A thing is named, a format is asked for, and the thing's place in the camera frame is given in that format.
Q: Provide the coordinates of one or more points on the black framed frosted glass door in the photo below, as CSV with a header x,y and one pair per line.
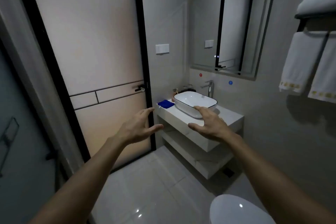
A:
x,y
92,34

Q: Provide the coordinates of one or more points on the person's left hand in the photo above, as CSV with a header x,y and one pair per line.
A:
x,y
136,129

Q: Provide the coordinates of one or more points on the black tray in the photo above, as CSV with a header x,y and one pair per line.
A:
x,y
190,90

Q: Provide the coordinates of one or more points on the frosted shower glass door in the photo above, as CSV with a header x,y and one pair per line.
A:
x,y
21,153

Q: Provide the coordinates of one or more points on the black towel rack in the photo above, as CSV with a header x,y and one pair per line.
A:
x,y
302,16

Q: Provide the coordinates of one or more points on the blue cloth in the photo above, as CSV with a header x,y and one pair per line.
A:
x,y
166,103

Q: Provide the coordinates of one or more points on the hanging white towel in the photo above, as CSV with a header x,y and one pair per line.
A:
x,y
299,61
325,74

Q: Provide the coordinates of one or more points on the white toilet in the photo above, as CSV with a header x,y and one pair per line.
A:
x,y
236,213

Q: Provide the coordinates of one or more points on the white marble vanity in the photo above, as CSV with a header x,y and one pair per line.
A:
x,y
173,116

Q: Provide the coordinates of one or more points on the person's left forearm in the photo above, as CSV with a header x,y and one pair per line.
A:
x,y
86,179

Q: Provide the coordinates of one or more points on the chrome faucet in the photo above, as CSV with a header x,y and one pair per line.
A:
x,y
210,88

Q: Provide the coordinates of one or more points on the white wall switch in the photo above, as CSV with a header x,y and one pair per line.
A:
x,y
162,49

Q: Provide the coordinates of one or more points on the black floor drain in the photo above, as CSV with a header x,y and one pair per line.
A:
x,y
228,173

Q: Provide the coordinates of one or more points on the person's right hand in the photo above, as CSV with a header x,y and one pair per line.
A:
x,y
212,126

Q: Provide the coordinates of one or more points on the orange spray bottle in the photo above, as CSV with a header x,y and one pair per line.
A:
x,y
175,91

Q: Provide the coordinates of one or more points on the white sink basin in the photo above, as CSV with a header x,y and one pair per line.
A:
x,y
189,99

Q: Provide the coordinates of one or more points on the rectangular wall mirror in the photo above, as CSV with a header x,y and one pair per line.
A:
x,y
204,21

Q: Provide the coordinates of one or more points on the person's right forearm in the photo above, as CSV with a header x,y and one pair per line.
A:
x,y
267,179

